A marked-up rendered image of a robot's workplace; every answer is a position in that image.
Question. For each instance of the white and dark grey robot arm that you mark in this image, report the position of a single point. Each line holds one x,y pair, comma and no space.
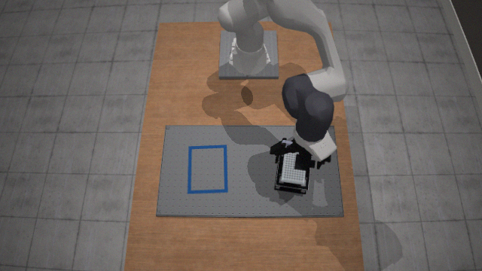
310,97

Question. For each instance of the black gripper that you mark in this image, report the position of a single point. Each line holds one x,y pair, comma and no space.
285,147

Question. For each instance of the blue tape outline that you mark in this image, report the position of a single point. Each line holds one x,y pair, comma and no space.
225,190

